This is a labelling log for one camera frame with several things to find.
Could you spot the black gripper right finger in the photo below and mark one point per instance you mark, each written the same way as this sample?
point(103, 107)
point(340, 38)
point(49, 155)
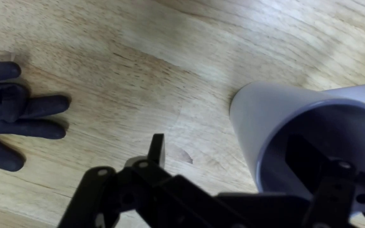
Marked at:
point(334, 190)

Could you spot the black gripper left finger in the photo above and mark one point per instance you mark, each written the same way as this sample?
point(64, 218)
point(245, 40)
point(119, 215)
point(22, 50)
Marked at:
point(148, 190)

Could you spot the black work glove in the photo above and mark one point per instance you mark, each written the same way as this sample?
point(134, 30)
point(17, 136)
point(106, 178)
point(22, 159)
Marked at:
point(5, 109)

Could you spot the white ceramic mug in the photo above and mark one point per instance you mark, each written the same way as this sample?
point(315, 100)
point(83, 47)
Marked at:
point(266, 117)

